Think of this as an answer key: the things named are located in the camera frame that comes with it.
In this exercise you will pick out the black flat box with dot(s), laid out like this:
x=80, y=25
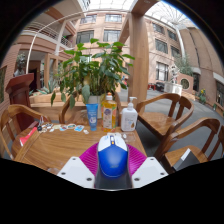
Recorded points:
x=186, y=161

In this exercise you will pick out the blue squeeze tube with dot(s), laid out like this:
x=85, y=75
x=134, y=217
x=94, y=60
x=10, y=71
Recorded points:
x=92, y=116

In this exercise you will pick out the dark red wooden lectern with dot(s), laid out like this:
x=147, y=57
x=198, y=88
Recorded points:
x=20, y=96

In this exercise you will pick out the yellow dish soap bottle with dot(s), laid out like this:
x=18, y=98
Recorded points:
x=109, y=116

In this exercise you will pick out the yellow flowering plant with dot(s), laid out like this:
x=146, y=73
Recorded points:
x=202, y=96

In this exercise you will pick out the dark bust statue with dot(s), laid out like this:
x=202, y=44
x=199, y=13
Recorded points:
x=20, y=66

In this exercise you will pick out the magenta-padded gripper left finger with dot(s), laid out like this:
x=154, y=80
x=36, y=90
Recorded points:
x=76, y=171

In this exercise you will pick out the red and white pack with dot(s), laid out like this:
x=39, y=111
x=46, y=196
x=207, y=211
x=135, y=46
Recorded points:
x=28, y=136

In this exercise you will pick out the white pump dispenser bottle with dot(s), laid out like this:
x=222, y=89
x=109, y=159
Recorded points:
x=129, y=120

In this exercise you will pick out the blue and white computer mouse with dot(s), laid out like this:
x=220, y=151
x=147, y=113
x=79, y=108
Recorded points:
x=112, y=160

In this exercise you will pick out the black car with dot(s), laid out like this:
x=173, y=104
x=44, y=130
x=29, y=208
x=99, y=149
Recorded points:
x=160, y=86

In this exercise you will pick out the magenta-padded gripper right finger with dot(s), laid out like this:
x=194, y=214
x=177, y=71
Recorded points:
x=150, y=171

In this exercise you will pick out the long wooden planter box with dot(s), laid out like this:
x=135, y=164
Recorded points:
x=43, y=103

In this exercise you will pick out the large green potted plant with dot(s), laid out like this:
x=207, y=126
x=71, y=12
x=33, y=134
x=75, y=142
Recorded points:
x=96, y=70

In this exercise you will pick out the bunch of keys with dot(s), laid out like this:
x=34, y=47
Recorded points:
x=40, y=126

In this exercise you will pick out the clear plastic case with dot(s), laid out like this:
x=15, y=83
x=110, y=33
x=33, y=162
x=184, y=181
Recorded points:
x=130, y=136

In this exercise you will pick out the white stone statue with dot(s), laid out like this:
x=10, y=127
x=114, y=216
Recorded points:
x=175, y=74

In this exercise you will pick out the brick planter with round emblem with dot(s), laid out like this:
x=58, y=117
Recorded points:
x=185, y=83

